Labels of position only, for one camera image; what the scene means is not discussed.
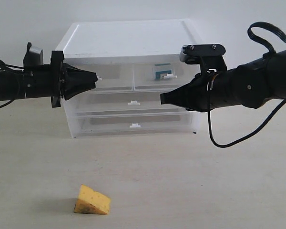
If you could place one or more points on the wide clear drawer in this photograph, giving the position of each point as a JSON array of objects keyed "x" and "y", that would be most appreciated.
[
  {"x": 98, "y": 102},
  {"x": 169, "y": 121}
]

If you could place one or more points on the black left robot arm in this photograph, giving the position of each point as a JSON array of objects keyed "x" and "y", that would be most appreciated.
[{"x": 12, "y": 80}]

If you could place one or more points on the white plastic drawer cabinet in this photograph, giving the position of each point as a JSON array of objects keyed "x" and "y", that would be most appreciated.
[{"x": 125, "y": 42}]

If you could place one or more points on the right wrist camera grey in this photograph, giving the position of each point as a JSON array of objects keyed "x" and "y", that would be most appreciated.
[{"x": 207, "y": 56}]

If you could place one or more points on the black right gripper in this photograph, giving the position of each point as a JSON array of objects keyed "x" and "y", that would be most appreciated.
[{"x": 198, "y": 95}]

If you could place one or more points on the middle wide clear drawer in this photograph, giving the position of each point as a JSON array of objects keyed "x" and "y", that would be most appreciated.
[{"x": 98, "y": 102}]

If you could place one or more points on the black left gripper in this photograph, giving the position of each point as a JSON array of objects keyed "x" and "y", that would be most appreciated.
[{"x": 45, "y": 80}]

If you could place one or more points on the bottom wide clear drawer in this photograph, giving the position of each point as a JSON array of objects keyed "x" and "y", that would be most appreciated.
[{"x": 169, "y": 121}]

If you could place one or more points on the white pill bottle blue label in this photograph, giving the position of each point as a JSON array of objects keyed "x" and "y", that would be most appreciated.
[{"x": 163, "y": 71}]

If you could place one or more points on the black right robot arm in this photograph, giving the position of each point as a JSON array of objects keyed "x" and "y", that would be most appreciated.
[{"x": 250, "y": 85}]

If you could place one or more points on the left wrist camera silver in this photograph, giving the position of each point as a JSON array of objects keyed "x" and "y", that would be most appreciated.
[{"x": 33, "y": 56}]

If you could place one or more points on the yellow cheese wedge sponge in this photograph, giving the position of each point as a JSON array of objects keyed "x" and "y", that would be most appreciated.
[{"x": 90, "y": 201}]

